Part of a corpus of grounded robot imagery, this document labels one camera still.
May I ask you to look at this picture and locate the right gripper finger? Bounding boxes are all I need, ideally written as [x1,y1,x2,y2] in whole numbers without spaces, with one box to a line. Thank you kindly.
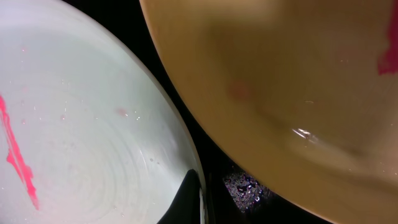
[158,169,201,224]

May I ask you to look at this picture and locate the light green plate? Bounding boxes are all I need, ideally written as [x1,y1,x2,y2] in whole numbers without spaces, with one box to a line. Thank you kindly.
[1,0,208,224]

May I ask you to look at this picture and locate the round black tray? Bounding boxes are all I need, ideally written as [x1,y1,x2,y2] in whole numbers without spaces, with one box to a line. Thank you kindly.
[65,0,325,223]

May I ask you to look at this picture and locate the yellow plate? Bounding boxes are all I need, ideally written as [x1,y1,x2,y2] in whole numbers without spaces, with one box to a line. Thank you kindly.
[141,0,397,223]

